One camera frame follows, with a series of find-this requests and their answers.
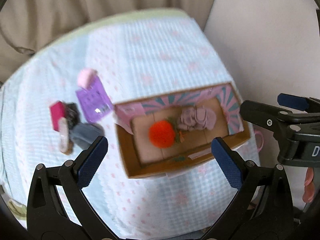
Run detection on grey socks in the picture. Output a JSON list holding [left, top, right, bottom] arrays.
[[70, 123, 105, 150]]

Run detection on dusty pink scrunchie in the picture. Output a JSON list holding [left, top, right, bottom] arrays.
[[177, 107, 217, 131]]

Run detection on magenta zip pouch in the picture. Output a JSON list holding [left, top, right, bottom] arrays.
[[49, 101, 66, 132]]

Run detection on orange pompom toy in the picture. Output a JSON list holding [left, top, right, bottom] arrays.
[[148, 117, 187, 148]]

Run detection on pink patterned cardboard box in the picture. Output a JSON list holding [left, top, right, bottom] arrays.
[[114, 83, 251, 179]]

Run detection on light pink fluffy roll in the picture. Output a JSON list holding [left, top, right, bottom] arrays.
[[77, 68, 97, 89]]

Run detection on person's right hand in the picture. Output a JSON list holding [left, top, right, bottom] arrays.
[[302, 167, 315, 203]]

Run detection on black patterned scrunchie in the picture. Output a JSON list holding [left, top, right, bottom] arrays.
[[64, 103, 80, 130]]

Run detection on purple sachet packet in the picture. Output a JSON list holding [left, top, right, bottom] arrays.
[[76, 76, 113, 123]]

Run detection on light green bed sheet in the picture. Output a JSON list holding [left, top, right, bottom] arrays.
[[28, 8, 190, 61]]

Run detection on light blue checked bedspread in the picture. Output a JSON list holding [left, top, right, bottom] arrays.
[[0, 17, 262, 240]]

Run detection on beige pleated curtain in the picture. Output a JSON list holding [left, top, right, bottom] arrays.
[[1, 0, 214, 82]]

